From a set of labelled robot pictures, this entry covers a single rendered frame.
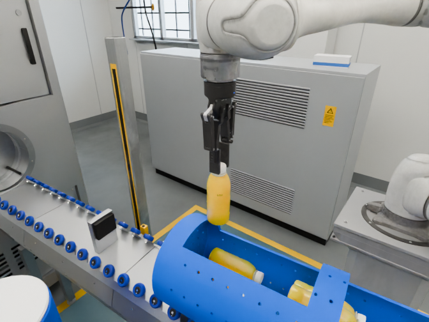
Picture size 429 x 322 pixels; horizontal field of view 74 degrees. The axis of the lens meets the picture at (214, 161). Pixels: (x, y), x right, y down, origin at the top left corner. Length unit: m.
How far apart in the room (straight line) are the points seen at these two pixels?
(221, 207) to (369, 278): 0.76
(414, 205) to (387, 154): 2.38
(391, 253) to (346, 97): 1.19
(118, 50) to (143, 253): 0.82
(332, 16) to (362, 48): 2.77
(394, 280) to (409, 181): 0.38
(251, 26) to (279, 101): 1.86
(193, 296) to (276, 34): 0.63
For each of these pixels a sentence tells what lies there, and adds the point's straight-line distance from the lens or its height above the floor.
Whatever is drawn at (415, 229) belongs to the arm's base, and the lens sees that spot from 1.27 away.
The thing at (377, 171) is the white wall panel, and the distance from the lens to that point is 3.63.
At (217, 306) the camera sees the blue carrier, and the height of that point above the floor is 1.15.
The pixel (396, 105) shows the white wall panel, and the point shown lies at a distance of 3.38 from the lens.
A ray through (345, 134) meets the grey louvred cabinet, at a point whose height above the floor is 1.04.
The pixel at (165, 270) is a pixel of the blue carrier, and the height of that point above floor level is 1.16.
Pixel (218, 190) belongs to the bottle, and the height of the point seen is 1.37.
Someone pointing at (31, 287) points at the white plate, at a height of 1.04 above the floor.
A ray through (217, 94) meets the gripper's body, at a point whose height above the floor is 1.62.
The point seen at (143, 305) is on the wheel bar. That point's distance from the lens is 1.08.
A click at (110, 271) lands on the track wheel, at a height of 0.97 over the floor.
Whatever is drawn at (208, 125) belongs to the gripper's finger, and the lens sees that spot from 0.65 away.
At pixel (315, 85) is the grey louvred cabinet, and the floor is 1.34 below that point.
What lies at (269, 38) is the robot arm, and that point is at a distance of 0.44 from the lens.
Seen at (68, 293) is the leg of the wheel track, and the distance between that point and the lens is 2.33.
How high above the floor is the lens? 1.78
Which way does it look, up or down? 27 degrees down
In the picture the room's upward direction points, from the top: straight up
